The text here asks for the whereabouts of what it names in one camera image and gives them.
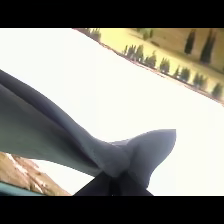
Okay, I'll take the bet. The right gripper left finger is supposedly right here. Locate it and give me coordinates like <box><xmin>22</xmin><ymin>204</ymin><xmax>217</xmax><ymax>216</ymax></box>
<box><xmin>74</xmin><ymin>171</ymin><xmax>114</xmax><ymax>197</ymax></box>

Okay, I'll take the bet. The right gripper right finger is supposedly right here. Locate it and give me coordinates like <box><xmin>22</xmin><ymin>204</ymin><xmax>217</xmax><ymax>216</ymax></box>
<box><xmin>112</xmin><ymin>171</ymin><xmax>154</xmax><ymax>197</ymax></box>

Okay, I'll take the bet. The brown garment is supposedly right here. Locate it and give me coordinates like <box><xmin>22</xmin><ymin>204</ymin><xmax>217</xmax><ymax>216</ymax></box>
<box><xmin>0</xmin><ymin>69</ymin><xmax>177</xmax><ymax>188</ymax></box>

